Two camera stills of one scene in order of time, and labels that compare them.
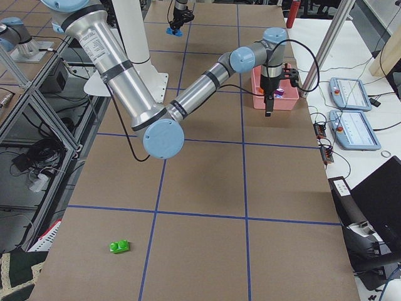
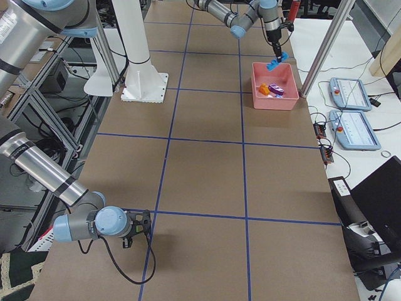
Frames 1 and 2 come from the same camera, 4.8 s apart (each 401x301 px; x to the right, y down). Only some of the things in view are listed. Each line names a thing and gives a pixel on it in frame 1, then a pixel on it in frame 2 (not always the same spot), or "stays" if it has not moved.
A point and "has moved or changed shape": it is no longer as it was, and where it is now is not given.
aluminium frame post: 333,29 stays
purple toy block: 279,91 stays
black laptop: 378,197 stays
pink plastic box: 288,101 stays
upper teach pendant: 349,94 stays
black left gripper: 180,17 -> 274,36
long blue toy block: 178,32 has moved or changed shape
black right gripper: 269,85 -> 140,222
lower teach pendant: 350,130 stays
